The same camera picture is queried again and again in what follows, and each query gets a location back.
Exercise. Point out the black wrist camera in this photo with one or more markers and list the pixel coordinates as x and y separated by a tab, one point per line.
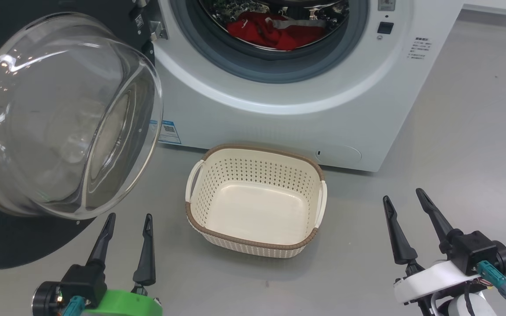
477	252
84	281

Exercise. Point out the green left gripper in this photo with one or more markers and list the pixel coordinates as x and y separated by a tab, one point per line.
125	305

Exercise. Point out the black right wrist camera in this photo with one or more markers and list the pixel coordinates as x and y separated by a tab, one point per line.
477	252

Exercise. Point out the glass washing machine door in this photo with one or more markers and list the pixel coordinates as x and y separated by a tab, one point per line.
59	118

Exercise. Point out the red white-trimmed jersey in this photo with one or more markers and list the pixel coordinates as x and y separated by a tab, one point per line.
270	37

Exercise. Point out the white text warning sticker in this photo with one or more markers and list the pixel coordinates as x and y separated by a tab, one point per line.
419	48

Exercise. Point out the cream perforated laundry basket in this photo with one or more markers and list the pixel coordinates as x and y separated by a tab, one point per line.
257	210

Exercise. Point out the blue energy label sticker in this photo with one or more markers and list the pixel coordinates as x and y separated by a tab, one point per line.
169	131

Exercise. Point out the small grey QR sticker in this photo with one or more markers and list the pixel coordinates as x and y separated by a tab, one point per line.
386	4

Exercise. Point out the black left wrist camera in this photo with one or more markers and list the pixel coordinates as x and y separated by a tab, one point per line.
84	281

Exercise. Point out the grey metal bracket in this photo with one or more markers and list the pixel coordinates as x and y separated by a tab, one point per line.
158	30

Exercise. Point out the white washing machine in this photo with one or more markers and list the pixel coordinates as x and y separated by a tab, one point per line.
279	118

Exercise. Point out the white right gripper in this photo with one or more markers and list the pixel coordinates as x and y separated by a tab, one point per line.
433	278

